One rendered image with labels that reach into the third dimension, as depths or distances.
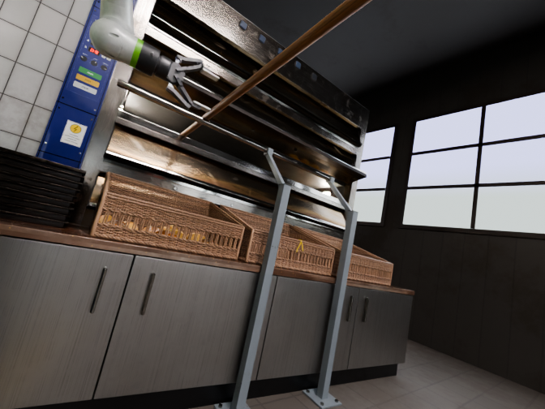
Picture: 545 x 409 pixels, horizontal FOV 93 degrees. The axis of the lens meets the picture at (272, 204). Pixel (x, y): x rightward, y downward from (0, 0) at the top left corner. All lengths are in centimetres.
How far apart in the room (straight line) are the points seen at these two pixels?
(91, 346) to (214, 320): 40
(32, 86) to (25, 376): 114
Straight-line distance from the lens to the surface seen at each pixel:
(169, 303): 106
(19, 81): 164
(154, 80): 163
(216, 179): 164
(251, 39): 208
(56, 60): 167
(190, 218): 107
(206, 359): 119
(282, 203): 114
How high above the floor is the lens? 67
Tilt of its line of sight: 9 degrees up
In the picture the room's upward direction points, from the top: 12 degrees clockwise
